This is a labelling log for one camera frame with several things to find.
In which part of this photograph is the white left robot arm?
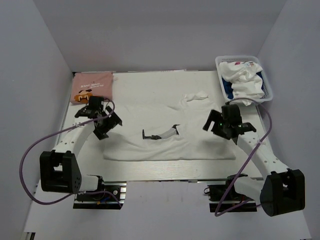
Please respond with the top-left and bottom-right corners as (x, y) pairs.
(39, 96), (122, 200)

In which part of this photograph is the white t shirt robot print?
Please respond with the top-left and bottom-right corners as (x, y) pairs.
(103, 91), (236, 162)

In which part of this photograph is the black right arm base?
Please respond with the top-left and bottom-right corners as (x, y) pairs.
(203, 184), (258, 213)

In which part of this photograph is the folded pink t shirt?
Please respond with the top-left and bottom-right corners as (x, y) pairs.
(70, 71), (114, 104)

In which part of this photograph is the white t shirt colourful print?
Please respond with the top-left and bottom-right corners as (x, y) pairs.
(218, 61), (265, 100)

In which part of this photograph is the white plastic basket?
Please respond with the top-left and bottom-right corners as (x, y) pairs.
(215, 55), (273, 103)

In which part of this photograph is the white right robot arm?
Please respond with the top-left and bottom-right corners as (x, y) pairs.
(203, 102), (306, 217)

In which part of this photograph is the blue t shirt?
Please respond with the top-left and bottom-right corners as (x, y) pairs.
(221, 71), (265, 100)

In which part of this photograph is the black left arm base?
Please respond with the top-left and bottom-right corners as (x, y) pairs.
(73, 182), (127, 210)

